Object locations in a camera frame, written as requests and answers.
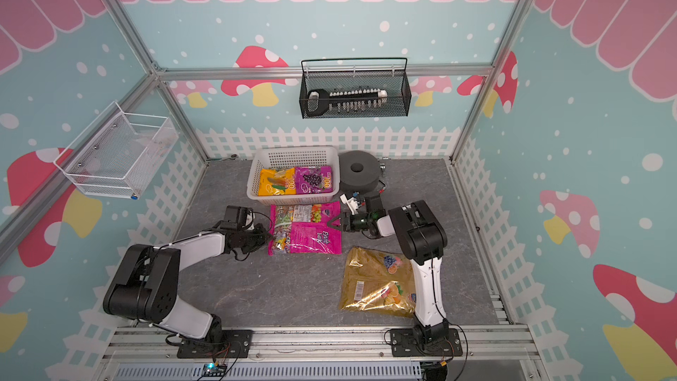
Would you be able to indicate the large gold candy bag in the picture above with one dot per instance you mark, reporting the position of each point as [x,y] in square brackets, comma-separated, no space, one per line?
[379,282]

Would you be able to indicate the black wire wall basket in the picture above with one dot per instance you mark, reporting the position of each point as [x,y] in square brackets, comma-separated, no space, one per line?
[354,87]

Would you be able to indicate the large pink mixed candy bag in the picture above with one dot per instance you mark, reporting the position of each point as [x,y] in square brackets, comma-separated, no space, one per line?
[306,229]

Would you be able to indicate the white plastic perforated basket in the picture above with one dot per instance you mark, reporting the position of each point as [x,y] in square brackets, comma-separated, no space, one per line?
[292,157]

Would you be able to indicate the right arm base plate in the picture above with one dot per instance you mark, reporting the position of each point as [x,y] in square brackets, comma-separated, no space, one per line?
[405,343]

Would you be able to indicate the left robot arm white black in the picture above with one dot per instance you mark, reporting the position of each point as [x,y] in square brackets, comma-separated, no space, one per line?
[145,286]

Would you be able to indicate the black white brush tool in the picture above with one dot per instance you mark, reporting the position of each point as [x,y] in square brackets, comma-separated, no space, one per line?
[321,101]

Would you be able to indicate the small green circuit board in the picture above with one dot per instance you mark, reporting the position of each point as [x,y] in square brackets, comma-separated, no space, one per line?
[214,370]

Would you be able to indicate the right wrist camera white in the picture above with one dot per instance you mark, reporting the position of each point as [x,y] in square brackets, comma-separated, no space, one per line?
[353,204]

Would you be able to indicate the yellow mango candy bag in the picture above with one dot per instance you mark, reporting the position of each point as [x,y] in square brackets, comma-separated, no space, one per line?
[274,182]

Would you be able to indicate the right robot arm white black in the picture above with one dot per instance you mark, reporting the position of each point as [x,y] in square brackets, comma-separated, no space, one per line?
[422,240]

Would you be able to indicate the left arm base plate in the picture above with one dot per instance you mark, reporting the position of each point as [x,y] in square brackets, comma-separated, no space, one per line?
[228,344]

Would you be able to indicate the aluminium front rail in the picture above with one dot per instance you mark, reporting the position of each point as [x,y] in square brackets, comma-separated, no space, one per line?
[319,343]

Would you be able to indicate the white wire wall basket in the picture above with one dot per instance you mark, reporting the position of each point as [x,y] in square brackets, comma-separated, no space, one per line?
[118,155]

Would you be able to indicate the purple grape candy bag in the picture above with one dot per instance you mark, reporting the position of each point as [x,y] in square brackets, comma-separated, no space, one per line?
[313,180]

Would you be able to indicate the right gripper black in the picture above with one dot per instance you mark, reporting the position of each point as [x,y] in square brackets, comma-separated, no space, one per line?
[348,222]

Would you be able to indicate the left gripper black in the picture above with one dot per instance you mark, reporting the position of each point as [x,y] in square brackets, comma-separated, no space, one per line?
[263,238]

